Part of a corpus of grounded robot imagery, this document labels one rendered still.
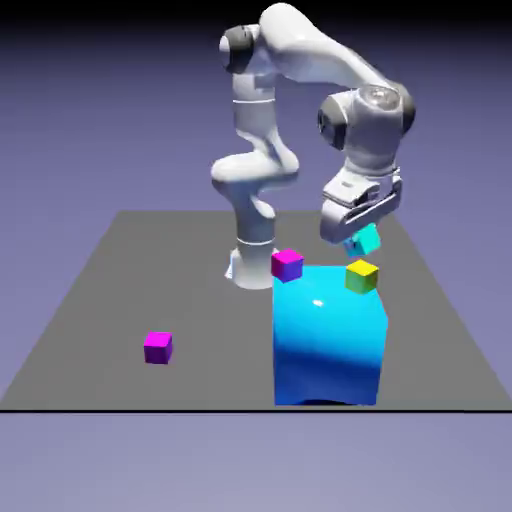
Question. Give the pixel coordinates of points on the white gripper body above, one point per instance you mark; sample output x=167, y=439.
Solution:
x=340, y=224

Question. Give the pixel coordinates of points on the small cyan cube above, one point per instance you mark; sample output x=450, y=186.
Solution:
x=366, y=240

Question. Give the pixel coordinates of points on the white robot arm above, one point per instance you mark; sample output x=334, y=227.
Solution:
x=256, y=120

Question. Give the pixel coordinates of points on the small yellow cube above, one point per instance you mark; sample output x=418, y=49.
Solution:
x=362, y=276

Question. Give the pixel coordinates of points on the small magenta cube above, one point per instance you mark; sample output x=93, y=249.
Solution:
x=286, y=266
x=158, y=348

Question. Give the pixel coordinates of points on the large cyan box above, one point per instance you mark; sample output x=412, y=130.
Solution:
x=326, y=340

